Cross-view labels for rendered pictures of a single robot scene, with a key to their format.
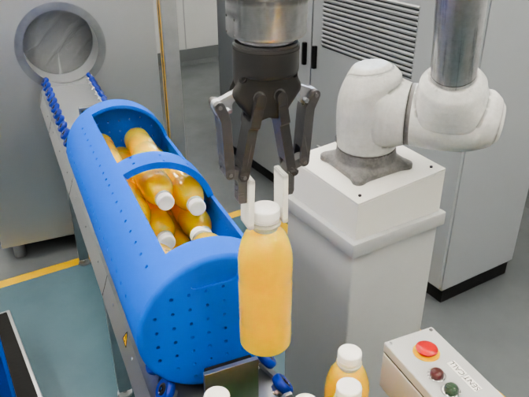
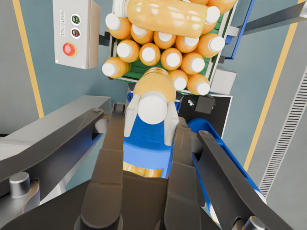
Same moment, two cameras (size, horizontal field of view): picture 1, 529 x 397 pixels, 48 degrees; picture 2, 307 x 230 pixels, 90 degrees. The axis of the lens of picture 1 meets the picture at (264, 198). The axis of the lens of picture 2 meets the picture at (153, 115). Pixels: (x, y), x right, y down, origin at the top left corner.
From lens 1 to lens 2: 0.64 m
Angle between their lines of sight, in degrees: 44
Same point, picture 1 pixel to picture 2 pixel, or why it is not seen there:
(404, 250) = (27, 137)
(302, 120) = (65, 150)
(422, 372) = (81, 39)
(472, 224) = not seen: outside the picture
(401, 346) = (79, 61)
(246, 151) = (189, 145)
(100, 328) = not seen: hidden behind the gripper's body
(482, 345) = (25, 112)
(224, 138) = (237, 172)
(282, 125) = (120, 150)
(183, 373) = not seen: hidden behind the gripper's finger
